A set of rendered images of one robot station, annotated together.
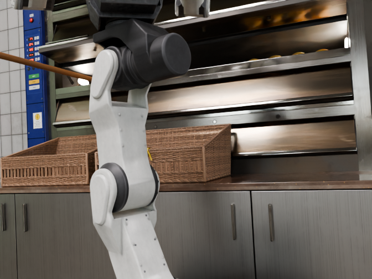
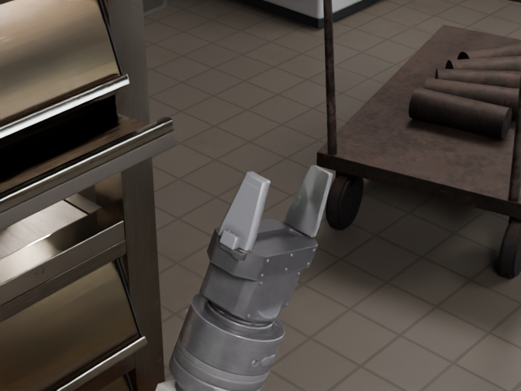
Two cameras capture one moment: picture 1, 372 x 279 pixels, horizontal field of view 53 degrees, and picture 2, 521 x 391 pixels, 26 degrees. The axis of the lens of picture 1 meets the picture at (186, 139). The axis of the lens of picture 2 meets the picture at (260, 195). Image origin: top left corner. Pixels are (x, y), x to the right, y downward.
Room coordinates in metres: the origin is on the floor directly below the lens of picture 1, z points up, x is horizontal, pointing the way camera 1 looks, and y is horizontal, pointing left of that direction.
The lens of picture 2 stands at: (1.00, 0.62, 2.24)
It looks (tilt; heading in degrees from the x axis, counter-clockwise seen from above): 32 degrees down; 291
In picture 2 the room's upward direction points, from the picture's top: straight up
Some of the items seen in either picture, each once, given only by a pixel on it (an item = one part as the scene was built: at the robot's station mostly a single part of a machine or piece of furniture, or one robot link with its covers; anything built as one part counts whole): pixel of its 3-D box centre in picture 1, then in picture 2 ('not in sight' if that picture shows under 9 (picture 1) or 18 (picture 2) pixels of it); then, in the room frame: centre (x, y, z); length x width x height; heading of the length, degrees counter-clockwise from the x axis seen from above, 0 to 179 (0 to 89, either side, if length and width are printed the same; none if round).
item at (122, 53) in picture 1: (128, 68); not in sight; (1.11, 0.16, 0.97); 0.14 x 0.13 x 0.12; 139
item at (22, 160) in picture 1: (71, 157); not in sight; (2.12, 0.65, 0.72); 0.56 x 0.49 x 0.28; 69
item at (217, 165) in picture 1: (168, 151); not in sight; (1.90, 0.09, 0.72); 0.56 x 0.49 x 0.28; 68
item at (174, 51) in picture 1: (141, 53); not in sight; (1.07, 0.11, 1.00); 0.28 x 0.13 x 0.18; 49
